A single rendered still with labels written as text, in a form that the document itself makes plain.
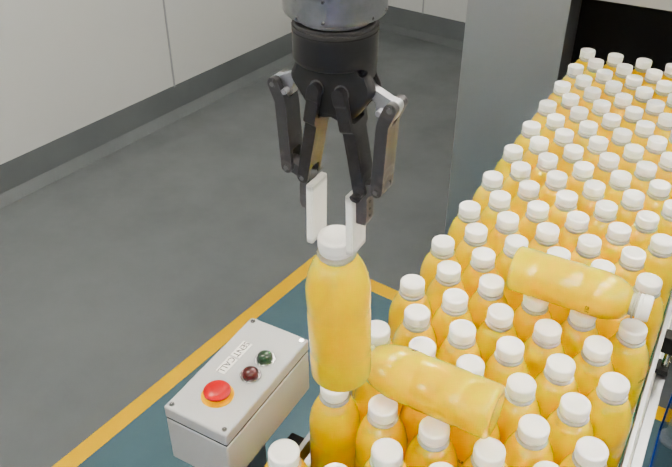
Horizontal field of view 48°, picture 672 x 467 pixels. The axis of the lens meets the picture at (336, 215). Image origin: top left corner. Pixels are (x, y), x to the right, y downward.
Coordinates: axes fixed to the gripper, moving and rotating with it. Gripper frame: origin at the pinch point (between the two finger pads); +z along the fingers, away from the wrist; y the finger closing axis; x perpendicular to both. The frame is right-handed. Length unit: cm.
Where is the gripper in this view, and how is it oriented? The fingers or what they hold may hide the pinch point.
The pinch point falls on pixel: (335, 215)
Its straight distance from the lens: 74.7
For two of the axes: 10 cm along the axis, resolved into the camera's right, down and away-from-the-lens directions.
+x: 4.9, -4.9, 7.3
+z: 0.0, 8.3, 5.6
